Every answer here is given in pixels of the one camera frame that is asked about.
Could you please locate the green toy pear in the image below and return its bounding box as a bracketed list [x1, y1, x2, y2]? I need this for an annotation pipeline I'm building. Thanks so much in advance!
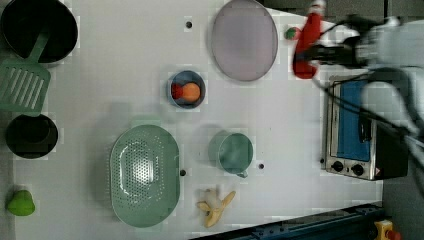
[7, 190, 35, 216]

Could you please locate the large black pot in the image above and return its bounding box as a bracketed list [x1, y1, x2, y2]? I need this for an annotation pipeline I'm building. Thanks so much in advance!
[1, 0, 78, 63]

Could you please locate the red toy fruit in bowl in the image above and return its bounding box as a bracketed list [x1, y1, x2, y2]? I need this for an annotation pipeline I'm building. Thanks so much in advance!
[171, 83, 183, 99]

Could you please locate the grey oval plate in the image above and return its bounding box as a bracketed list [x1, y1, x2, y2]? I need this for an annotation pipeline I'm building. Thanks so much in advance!
[211, 0, 278, 81]

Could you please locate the blue bowl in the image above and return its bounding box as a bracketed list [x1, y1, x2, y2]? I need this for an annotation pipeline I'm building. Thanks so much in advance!
[167, 70, 206, 109]

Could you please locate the peeled toy banana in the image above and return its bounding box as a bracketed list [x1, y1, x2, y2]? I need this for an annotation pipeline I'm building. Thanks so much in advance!
[196, 189, 236, 228]

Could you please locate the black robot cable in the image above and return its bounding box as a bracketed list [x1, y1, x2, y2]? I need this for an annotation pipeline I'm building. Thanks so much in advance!
[313, 19, 424, 201]

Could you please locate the small black pot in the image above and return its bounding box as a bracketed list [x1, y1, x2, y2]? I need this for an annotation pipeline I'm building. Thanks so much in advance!
[5, 115, 59, 159]

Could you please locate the blue metal frame rail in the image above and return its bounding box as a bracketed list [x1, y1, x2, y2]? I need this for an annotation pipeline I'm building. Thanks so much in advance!
[190, 204, 386, 240]

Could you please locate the green colander basket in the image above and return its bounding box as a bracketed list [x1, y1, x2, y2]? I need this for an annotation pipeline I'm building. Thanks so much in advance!
[110, 125, 180, 228]

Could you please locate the red toy strawberry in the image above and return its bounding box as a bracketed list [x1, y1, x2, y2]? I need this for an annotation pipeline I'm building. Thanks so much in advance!
[285, 27, 301, 41]

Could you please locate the green metal mug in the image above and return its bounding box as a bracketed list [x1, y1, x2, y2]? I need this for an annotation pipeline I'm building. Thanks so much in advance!
[208, 130, 253, 178]

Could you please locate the black toaster oven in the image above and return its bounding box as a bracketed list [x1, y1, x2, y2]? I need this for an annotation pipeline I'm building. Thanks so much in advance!
[324, 79, 409, 181]

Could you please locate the green slotted spatula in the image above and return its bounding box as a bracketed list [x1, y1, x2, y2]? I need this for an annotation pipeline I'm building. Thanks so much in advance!
[0, 32, 51, 117]

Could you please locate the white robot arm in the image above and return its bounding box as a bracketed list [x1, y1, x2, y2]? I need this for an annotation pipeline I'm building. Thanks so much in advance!
[304, 15, 423, 148]

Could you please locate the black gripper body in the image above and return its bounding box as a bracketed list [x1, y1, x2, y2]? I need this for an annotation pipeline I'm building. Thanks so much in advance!
[308, 44, 360, 67]

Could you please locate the yellow red emergency button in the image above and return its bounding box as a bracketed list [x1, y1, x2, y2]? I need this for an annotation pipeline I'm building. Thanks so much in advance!
[374, 220, 402, 240]

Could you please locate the red ketchup bottle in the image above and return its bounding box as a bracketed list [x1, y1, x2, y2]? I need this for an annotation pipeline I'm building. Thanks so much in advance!
[292, 0, 326, 79]

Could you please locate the orange toy fruit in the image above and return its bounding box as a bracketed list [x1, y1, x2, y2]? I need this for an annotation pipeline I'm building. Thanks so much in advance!
[182, 83, 201, 102]

